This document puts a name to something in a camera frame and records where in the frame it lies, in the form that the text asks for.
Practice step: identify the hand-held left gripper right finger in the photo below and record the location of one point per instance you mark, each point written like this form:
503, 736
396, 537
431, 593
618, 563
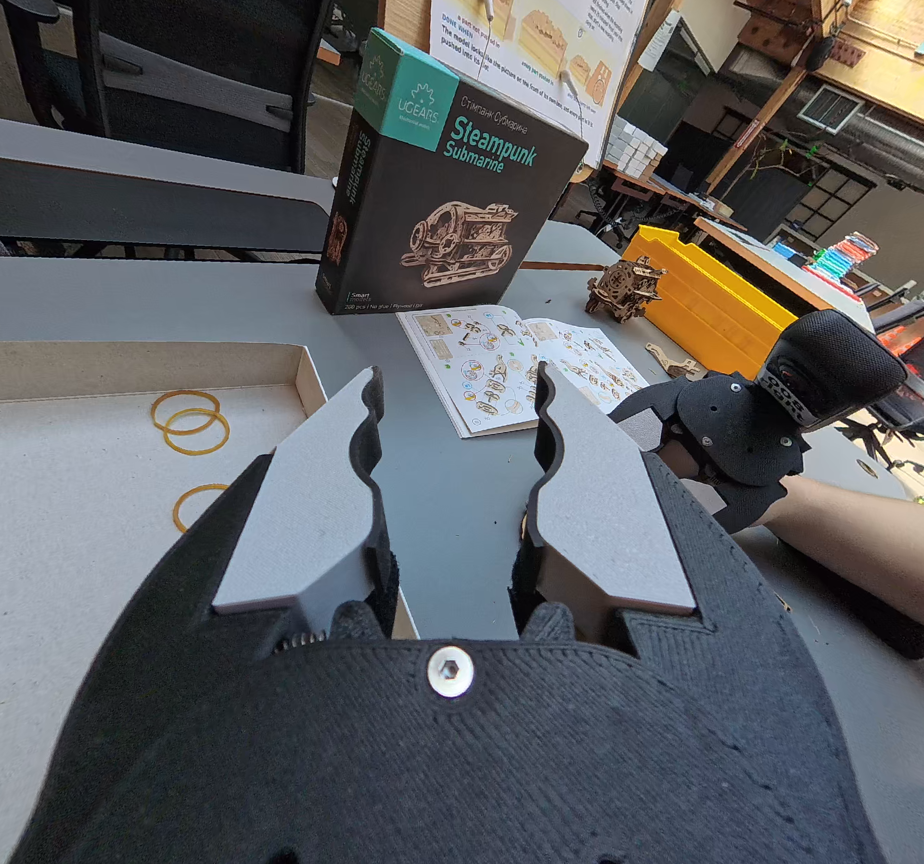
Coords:
613, 517

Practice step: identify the white paper sheet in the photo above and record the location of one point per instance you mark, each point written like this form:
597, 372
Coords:
660, 41

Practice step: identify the white cardboard tray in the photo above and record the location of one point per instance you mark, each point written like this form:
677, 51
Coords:
72, 517

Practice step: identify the stack of white boxes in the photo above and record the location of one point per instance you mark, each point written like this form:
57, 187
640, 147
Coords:
635, 146

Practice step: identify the black office chair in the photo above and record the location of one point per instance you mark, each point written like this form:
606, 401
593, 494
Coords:
202, 48

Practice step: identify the yellow plastic bin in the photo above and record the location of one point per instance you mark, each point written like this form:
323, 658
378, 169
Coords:
707, 301

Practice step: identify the grey background table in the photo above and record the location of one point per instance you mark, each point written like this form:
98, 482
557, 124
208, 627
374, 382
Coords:
779, 265

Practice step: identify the stack of coloured packets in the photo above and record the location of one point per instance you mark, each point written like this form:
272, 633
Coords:
841, 258

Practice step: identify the curved wooden piece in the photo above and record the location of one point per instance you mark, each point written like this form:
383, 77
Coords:
675, 362

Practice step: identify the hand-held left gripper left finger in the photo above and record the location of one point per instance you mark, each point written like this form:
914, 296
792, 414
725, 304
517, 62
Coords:
303, 517

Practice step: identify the adjacent grey table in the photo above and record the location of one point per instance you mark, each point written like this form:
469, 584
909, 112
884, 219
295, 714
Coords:
144, 149

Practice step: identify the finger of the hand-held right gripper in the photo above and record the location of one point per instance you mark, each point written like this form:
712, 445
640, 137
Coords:
646, 431

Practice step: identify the wall air vent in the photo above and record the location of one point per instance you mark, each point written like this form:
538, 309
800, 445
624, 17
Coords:
830, 108

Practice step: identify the wooden background table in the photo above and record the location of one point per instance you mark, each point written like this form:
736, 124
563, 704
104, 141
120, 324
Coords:
671, 193

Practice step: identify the instruction booklet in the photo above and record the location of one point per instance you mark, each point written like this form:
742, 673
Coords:
491, 373

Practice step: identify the wooden model assembly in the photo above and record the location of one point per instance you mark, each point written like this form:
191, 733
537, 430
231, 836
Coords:
621, 290

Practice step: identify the dark model kit box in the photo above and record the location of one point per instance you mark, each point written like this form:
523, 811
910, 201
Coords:
447, 229

